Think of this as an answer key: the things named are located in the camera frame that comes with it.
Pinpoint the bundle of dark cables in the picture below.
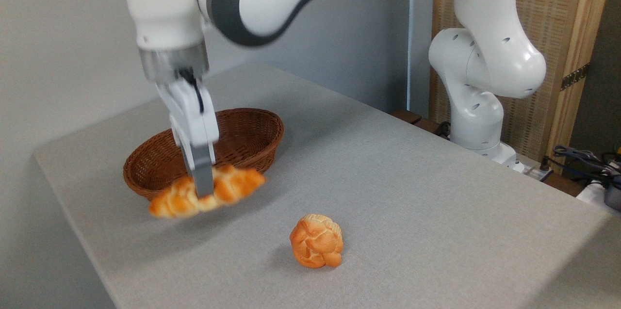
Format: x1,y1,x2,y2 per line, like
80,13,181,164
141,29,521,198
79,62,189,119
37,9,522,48
552,145,621,189

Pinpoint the metal screen hinge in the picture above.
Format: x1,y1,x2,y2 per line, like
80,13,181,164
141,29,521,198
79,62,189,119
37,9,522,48
560,63,591,92

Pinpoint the white vertical pole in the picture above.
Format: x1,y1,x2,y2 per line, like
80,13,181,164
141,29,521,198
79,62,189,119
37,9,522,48
408,0,435,118

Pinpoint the brown wicker basket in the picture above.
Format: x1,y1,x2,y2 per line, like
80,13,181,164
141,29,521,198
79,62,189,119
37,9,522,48
122,108,285,202

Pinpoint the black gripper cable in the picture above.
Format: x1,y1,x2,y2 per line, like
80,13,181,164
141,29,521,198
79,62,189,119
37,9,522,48
180,68,205,115

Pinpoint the long braided bread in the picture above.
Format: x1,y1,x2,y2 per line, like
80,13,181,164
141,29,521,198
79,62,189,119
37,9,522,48
148,163,267,219

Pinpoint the wooden rattan folding screen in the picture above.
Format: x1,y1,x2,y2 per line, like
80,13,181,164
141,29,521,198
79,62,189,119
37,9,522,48
429,0,616,175

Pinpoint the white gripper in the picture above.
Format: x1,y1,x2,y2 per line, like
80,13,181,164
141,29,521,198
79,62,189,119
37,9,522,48
156,78,219,199

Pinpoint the round knotted bread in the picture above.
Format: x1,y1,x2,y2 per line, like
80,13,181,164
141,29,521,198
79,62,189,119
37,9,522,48
289,213,344,270

